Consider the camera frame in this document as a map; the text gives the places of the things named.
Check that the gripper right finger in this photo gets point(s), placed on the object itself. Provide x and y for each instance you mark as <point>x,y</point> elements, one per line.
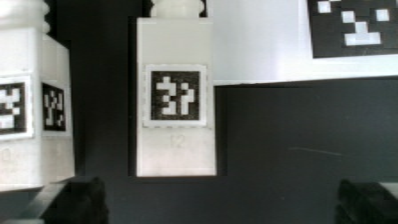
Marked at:
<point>368,203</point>

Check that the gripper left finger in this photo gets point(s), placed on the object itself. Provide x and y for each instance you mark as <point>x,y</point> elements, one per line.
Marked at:
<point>69,203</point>

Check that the white leg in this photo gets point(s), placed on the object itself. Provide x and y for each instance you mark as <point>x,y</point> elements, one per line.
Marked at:
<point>174,91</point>
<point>35,120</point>

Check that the tag plate with markers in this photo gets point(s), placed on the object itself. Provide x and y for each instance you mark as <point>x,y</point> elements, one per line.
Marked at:
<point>291,40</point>

